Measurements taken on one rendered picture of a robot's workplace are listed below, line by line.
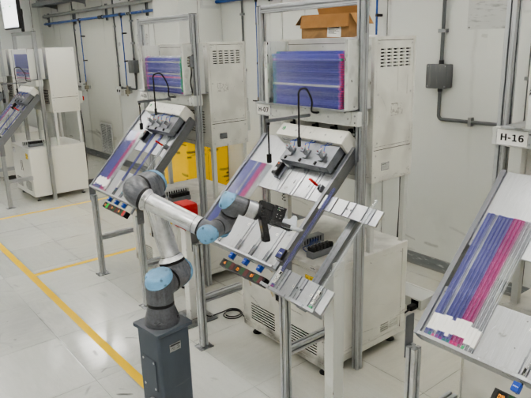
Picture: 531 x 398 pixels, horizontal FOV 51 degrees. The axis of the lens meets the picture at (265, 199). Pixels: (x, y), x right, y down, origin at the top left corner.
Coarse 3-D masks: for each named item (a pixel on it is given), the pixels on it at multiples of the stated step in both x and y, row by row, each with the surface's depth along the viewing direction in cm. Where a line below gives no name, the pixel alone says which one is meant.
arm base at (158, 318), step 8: (152, 312) 235; (160, 312) 235; (168, 312) 236; (176, 312) 242; (152, 320) 235; (160, 320) 235; (168, 320) 236; (176, 320) 239; (152, 328) 235; (160, 328) 235; (168, 328) 236
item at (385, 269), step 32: (320, 224) 342; (352, 256) 290; (384, 256) 301; (256, 288) 322; (352, 288) 289; (384, 288) 306; (256, 320) 329; (320, 320) 283; (384, 320) 312; (320, 352) 288
